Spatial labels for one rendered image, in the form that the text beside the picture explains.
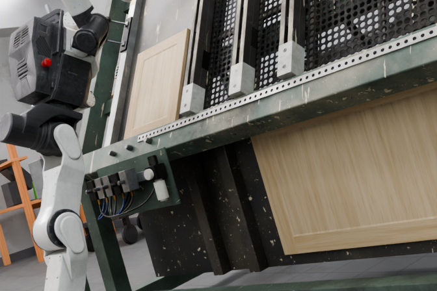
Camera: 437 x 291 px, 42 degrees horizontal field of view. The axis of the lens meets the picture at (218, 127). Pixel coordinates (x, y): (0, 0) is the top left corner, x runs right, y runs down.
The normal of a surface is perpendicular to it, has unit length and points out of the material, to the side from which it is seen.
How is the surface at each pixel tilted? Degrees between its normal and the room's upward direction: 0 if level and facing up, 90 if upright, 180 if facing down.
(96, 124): 90
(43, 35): 90
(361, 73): 60
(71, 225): 90
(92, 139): 90
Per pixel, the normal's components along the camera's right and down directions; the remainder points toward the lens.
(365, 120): -0.66, 0.16
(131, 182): 0.70, -0.23
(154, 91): -0.71, -0.34
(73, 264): 0.77, 0.19
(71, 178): 0.59, 0.18
